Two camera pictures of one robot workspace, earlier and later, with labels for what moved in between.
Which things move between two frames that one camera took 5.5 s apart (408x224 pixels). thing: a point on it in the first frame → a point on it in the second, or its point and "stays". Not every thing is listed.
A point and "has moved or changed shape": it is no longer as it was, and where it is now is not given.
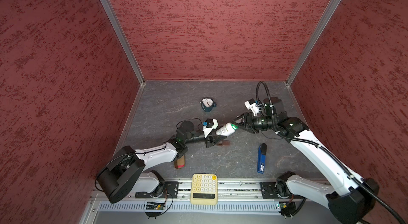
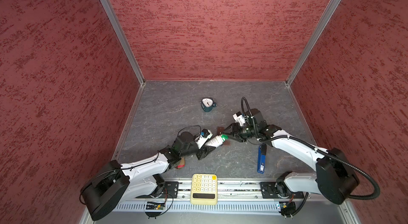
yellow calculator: [204, 189] stays
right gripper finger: [242, 119] → [230, 128]
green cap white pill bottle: [227, 129] has moved or changed shape
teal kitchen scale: [207, 104] stays
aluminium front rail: [228, 190] stays
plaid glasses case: [180, 162] stays
